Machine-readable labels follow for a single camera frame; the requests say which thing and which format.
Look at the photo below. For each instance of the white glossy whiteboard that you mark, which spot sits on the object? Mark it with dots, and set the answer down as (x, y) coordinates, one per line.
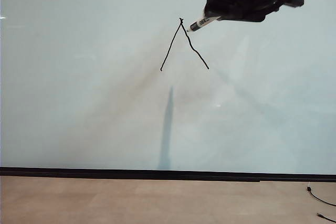
(105, 90)

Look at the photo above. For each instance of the white black whiteboard marker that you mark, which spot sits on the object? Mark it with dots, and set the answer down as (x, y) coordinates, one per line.
(199, 24)

